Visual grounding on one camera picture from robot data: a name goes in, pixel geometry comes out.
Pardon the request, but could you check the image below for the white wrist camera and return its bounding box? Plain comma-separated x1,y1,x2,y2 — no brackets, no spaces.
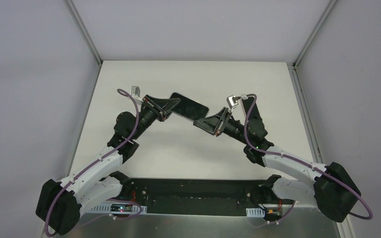
130,86,142,101
226,95,241,112

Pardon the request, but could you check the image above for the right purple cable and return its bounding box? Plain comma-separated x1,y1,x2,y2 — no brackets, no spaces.
240,93,374,220

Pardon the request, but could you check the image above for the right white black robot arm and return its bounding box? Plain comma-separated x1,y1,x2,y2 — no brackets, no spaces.
193,108,361,223

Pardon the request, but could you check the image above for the right white slotted cable duct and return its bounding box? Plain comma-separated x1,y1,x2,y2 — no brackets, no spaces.
246,208,265,218

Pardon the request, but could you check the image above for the black phone with pink edge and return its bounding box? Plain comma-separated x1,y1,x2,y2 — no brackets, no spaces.
241,97,261,121

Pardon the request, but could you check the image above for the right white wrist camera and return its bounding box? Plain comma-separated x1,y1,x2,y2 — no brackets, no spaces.
226,95,241,112

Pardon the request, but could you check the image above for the shiny metal front panel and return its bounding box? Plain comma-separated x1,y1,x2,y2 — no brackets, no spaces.
65,209,340,238

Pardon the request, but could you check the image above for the left aluminium frame rail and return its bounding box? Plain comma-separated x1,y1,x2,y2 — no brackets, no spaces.
39,0,103,238

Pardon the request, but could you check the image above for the purple cable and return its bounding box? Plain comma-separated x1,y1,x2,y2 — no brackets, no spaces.
240,93,374,220
44,88,141,238

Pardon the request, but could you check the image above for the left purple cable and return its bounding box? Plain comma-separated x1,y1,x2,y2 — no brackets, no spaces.
44,88,141,238

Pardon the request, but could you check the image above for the aluminium frame rail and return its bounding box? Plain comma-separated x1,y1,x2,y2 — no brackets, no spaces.
39,0,103,238
286,0,356,238

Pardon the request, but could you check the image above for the left green circuit board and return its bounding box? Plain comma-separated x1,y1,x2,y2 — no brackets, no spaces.
110,204,133,213

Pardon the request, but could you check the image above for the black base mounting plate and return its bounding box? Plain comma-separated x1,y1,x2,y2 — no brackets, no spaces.
115,178,280,216

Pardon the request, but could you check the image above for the left white slotted cable duct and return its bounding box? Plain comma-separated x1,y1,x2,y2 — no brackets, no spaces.
82,203,147,215

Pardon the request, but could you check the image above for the right aluminium frame rail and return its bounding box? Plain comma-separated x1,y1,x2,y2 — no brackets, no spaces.
286,0,356,238

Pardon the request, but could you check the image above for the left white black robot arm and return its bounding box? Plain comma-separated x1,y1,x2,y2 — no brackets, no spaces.
36,95,180,237

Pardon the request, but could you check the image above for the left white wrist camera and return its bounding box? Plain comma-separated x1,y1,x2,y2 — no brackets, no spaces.
130,86,142,101

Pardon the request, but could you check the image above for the white slotted cable duct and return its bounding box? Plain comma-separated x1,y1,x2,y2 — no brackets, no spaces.
246,208,265,218
82,203,147,215

